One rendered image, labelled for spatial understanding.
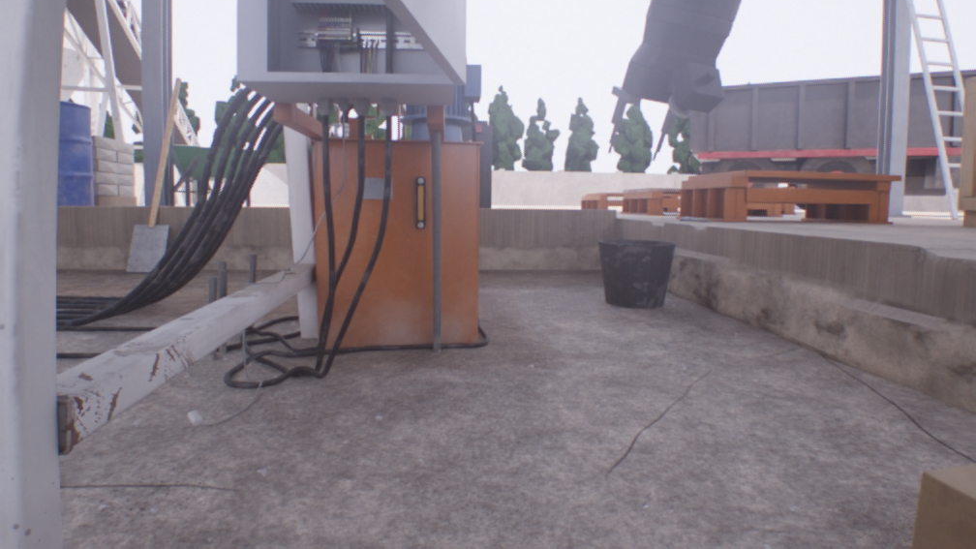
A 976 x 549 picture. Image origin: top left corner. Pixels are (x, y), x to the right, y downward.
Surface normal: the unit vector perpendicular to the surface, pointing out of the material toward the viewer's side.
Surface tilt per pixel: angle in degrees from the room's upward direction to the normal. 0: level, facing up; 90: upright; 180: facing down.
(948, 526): 90
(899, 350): 101
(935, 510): 90
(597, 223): 90
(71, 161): 90
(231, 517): 0
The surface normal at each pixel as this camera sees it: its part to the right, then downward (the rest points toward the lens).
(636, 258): -0.31, 0.22
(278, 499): 0.01, -1.00
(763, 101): -0.47, 0.07
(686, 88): -0.97, -0.11
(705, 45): 0.10, 0.60
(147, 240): 0.08, -0.26
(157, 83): 0.08, 0.08
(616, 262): -0.74, 0.19
